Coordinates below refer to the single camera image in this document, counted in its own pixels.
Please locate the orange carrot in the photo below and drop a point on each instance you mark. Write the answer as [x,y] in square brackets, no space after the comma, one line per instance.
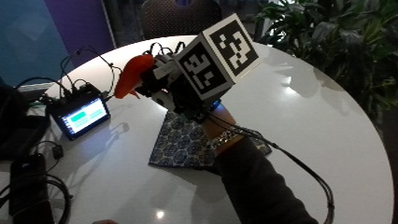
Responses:
[131,74]

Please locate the white marker cube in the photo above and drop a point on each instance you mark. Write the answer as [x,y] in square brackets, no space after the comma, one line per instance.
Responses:
[215,57]

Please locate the small touchscreen device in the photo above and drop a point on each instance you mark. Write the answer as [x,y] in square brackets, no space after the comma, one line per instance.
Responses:
[82,116]

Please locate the dark perforated chair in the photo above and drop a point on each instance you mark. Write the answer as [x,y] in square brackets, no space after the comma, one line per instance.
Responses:
[179,17]

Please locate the blue patterned cloth mat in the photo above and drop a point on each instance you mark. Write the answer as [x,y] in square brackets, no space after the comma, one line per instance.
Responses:
[182,146]

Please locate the black power bank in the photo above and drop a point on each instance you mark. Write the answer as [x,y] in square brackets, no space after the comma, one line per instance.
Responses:
[27,186]

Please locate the green leafy plant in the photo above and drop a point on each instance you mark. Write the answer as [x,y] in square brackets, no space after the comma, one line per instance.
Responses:
[335,40]

